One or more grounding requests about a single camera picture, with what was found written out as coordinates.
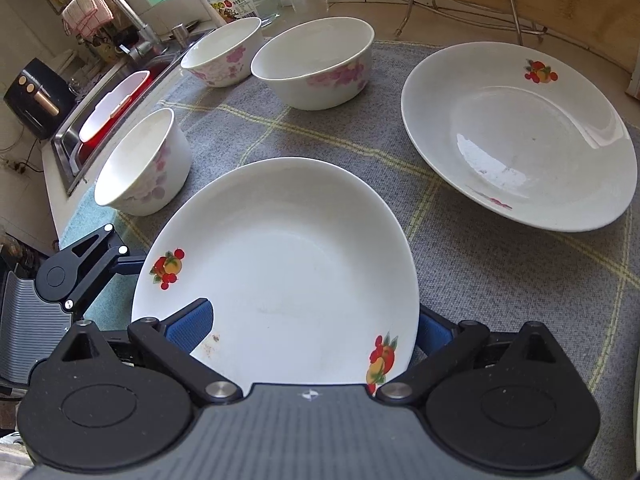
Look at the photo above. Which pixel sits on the red and white basin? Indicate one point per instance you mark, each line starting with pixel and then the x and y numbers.
pixel 112 105

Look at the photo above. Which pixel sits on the steel sink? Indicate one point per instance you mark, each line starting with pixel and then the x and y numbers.
pixel 70 145

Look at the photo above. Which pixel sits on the bamboo cutting board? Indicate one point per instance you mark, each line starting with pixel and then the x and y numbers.
pixel 575 15

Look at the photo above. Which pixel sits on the metal faucet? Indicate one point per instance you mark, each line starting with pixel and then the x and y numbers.
pixel 142 30

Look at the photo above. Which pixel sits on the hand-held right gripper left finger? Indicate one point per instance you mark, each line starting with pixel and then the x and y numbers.
pixel 192 327

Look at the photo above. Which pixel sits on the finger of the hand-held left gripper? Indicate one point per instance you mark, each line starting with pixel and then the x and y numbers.
pixel 107 255

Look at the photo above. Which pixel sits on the small metal cup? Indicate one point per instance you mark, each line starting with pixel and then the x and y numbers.
pixel 181 32

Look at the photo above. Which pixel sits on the grey checked mat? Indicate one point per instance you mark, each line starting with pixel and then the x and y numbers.
pixel 350 130

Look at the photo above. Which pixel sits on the pink cloth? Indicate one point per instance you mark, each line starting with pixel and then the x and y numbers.
pixel 87 12

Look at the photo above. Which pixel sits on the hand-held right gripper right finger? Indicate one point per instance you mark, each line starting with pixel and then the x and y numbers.
pixel 432 332

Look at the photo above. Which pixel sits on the white fruit print plate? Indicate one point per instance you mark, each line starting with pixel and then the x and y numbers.
pixel 525 135
pixel 290 270

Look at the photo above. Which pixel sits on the black kitchen appliance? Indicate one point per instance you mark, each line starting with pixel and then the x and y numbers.
pixel 35 105

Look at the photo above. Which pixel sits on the white floral bowl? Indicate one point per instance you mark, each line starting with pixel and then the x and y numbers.
pixel 310 55
pixel 145 160
pixel 220 55

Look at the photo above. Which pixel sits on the red plastic basin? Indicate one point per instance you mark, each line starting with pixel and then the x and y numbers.
pixel 100 151

